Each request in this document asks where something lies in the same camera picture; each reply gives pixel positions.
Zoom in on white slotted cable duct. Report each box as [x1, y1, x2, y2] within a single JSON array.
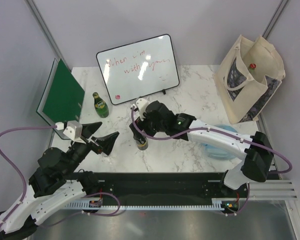
[[63, 198, 239, 211]]

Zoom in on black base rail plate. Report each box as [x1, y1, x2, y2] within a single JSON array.
[[88, 171, 251, 207]]

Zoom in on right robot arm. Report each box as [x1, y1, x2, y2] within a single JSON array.
[[130, 98, 274, 197]]

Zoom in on cola glass bottle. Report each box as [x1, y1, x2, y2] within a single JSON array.
[[248, 63, 257, 76]]

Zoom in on green bottle far left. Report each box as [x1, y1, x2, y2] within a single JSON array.
[[92, 92, 110, 118]]

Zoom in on whiteboard with red writing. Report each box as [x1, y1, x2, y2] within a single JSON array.
[[96, 34, 180, 106]]

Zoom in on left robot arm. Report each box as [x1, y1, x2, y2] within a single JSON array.
[[0, 120, 119, 240]]

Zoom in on beige canvas tote bag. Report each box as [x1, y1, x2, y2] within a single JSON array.
[[213, 35, 286, 124]]

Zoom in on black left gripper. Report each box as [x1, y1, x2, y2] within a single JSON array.
[[63, 121, 120, 176]]

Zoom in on green binder folder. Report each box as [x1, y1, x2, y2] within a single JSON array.
[[36, 59, 85, 126]]

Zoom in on dark beverage can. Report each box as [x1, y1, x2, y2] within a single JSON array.
[[135, 137, 149, 151]]

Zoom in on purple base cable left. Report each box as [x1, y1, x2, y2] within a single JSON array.
[[39, 191, 121, 228]]

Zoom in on aluminium extrusion rail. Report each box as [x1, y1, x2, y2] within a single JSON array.
[[249, 180, 298, 201]]

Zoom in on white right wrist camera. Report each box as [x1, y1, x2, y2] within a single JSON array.
[[130, 98, 150, 118]]

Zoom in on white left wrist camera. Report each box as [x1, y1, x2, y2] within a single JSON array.
[[63, 120, 83, 141]]

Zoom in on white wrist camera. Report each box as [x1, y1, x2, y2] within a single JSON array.
[[130, 98, 150, 118], [63, 120, 83, 141]]

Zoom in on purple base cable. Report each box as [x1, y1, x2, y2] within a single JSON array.
[[39, 191, 121, 228], [221, 182, 253, 218]]

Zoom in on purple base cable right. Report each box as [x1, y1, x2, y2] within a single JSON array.
[[221, 182, 253, 218]]

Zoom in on light blue headphones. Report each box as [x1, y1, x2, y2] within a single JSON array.
[[201, 124, 238, 160]]

